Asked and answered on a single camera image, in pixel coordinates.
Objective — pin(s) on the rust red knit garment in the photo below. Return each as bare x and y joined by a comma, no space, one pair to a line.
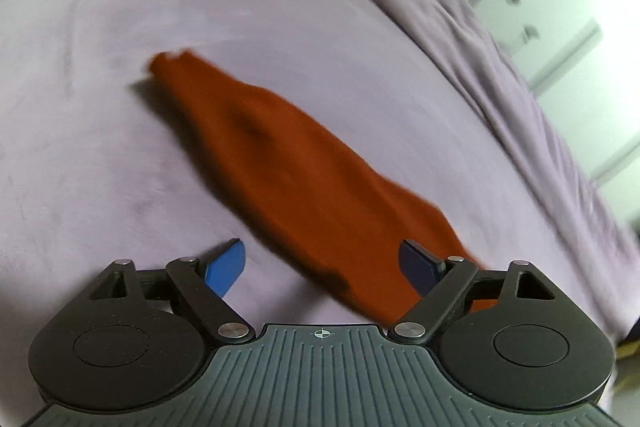
300,167

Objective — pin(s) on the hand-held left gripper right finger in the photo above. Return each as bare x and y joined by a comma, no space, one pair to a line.
417,271

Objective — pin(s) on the purple plush duvet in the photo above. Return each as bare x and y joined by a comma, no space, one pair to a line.
500,107

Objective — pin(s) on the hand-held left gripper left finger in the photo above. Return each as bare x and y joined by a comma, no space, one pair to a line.
227,266

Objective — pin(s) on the purple bed sheet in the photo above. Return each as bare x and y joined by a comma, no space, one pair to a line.
100,107

